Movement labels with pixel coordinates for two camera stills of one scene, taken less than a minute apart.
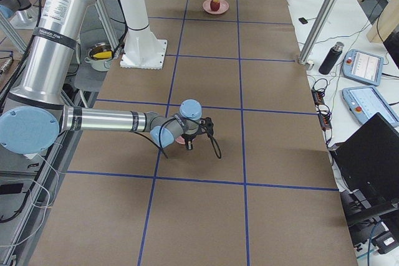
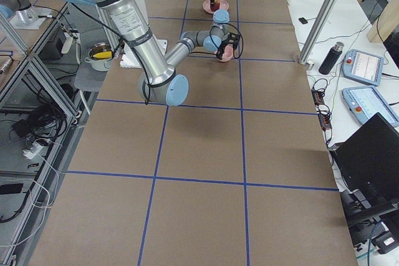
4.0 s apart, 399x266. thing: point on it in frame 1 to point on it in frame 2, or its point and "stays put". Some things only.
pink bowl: x=181 y=140 to x=227 y=55
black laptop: x=368 y=159 stays put
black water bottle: x=333 y=56 stays put
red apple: x=214 y=4 stays put
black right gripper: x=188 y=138 to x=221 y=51
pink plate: x=215 y=6 stays put
